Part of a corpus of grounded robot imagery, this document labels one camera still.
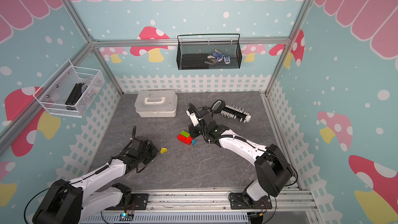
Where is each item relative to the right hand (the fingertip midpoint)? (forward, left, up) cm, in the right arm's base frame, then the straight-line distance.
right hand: (188, 126), depth 83 cm
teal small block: (-3, -2, -14) cm, 14 cm away
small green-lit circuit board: (-39, +30, -18) cm, 53 cm away
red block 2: (-2, +1, -13) cm, 13 cm away
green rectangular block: (+3, +4, -14) cm, 15 cm away
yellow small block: (-7, +16, -14) cm, 22 cm away
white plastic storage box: (+19, +22, -3) cm, 29 cm away
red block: (+1, +5, -15) cm, 16 cm away
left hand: (-9, +18, -13) cm, 24 cm away
